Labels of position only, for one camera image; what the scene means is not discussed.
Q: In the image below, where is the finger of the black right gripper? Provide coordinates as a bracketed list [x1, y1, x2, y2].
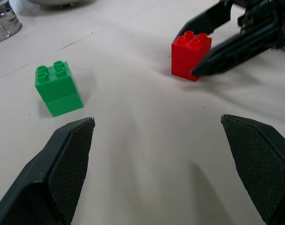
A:
[190, 22, 281, 76]
[174, 0, 234, 43]

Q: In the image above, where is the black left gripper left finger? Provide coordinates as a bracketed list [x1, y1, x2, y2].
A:
[0, 117, 96, 225]

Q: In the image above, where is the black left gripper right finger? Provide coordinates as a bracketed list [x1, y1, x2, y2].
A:
[220, 114, 285, 225]

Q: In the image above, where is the red building block cube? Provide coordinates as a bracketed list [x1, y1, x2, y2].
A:
[171, 30, 212, 83]

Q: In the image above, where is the green building block cube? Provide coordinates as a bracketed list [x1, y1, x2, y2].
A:
[34, 60, 85, 118]

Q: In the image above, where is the shiny metal cup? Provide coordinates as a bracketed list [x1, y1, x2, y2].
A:
[0, 0, 23, 45]

